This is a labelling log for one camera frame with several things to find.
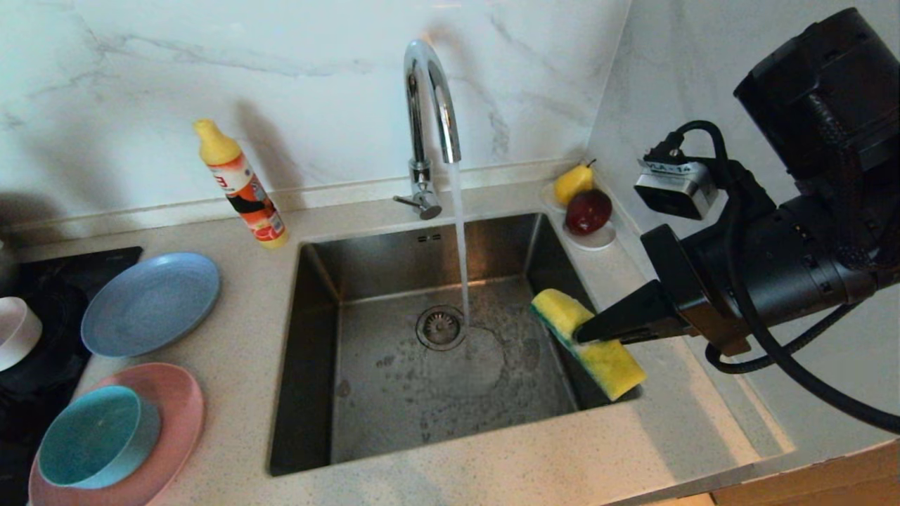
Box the round metal drain strainer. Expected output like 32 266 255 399
415 306 468 352

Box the pink plate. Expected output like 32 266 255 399
27 362 206 506

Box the black induction cooktop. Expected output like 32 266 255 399
0 246 144 506

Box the black braided cable sleeve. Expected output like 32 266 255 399
705 301 867 375

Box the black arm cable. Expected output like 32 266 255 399
660 119 900 435

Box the teal bowl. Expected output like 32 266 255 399
37 384 162 490

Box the blue grey plate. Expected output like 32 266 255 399
80 252 222 358

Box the yellow green sponge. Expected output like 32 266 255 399
529 287 648 403

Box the yellow pear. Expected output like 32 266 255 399
553 159 597 208

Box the pale pink bowl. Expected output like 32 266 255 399
0 295 44 373

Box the dark red apple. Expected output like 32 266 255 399
565 188 614 237

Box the small white dish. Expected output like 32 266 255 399
540 181 618 252

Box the orange dish soap bottle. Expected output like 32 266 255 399
193 118 290 249

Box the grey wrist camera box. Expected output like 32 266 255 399
633 157 720 221

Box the chrome gooseneck faucet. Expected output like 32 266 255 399
393 39 463 221

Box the stainless steel sink basin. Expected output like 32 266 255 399
267 212 643 477

